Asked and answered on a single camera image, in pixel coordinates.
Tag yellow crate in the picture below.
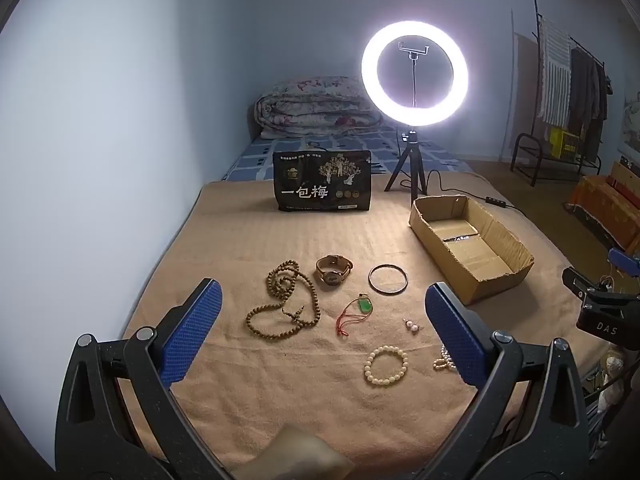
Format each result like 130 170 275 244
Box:
549 127 581 158

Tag wooden bead necklace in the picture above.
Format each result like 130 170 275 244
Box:
245 259 321 338

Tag folded floral quilt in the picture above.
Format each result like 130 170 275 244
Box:
254 76 383 138

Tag black ring light cable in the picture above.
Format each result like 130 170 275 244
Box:
424 169 527 217

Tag black metal clothes rack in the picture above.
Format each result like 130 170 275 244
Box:
510 0 613 186

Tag cardboard box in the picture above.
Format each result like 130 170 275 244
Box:
409 195 535 306

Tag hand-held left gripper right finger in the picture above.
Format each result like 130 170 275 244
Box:
424 281 591 480

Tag green pendant red cord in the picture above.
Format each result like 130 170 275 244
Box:
336 292 376 338

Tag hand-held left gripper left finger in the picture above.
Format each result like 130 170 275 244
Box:
55 277 236 480

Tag white knitted hanging cloth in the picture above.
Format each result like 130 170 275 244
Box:
537 16 572 125

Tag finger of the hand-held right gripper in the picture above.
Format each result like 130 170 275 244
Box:
561 266 640 306
607 247 640 279

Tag white ring light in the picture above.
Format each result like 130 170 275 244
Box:
361 22 470 111

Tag blue patterned bed sheet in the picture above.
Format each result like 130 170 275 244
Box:
220 127 473 183

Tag black printed snack bag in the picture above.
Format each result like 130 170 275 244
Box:
274 150 372 213

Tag black phone holder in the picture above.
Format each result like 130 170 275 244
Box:
398 42 430 108

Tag dark hanging clothes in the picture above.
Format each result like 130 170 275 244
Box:
567 45 612 136

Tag thin black bangle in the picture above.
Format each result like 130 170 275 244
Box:
368 263 409 295

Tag white pearl bracelet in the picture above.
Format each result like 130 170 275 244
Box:
433 344 459 374

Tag cream bead bracelet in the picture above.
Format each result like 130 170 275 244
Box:
364 345 409 387

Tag brown strap wristwatch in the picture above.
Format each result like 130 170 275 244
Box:
315 255 354 287

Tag blurred beige object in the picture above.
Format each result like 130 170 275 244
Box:
234 424 357 480

